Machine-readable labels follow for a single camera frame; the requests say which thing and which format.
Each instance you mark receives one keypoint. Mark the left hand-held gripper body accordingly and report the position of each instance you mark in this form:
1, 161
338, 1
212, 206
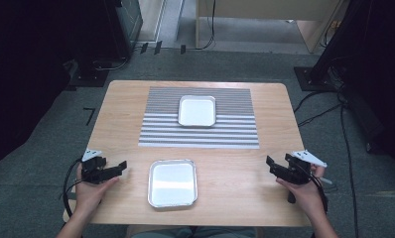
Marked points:
92, 170

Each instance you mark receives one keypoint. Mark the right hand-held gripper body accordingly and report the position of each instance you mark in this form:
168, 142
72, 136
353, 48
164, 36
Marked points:
298, 172

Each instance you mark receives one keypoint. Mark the square foil tray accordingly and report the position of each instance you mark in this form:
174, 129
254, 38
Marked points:
197, 111
172, 183

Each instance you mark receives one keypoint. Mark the person's left hand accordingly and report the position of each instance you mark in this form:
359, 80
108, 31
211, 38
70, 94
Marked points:
91, 195

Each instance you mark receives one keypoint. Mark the person's right hand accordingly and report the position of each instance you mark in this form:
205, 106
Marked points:
304, 196

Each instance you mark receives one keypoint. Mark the grey striped placemat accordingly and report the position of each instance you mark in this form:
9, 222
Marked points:
159, 125

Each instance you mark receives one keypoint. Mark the black stand base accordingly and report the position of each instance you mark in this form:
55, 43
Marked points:
313, 79
89, 77

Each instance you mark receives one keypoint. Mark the dark curtain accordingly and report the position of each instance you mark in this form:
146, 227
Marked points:
23, 66
380, 82

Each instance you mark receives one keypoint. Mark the black floor tape strip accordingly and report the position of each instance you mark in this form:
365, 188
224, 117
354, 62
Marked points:
183, 49
157, 47

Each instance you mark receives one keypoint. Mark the dark glass cabinet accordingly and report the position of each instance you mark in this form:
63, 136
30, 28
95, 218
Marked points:
129, 23

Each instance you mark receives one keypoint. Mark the light wooden desk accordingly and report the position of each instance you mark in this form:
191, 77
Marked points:
268, 8

